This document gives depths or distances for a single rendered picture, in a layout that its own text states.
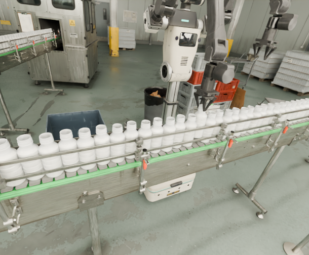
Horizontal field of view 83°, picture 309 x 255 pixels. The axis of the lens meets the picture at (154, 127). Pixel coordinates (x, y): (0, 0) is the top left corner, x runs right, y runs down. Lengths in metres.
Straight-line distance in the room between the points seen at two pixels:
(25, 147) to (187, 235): 1.44
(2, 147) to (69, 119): 0.67
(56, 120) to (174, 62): 0.89
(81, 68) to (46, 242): 3.40
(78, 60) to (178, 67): 3.19
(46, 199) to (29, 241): 1.07
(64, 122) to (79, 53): 3.09
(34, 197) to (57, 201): 0.08
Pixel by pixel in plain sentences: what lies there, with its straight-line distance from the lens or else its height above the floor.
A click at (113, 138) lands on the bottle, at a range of 0.67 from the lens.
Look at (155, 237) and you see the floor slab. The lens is 1.70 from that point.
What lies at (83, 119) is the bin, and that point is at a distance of 1.29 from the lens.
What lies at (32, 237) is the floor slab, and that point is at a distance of 1.84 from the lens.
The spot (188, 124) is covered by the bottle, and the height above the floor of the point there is 1.13.
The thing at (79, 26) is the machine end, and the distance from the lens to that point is 4.20.
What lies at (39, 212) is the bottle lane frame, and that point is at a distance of 0.83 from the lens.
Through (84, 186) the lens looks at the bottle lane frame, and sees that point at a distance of 0.76.
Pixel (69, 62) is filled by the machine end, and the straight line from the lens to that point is 4.37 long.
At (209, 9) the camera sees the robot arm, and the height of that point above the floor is 1.57.
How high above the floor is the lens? 1.52
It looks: 31 degrees down
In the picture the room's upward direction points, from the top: 7 degrees clockwise
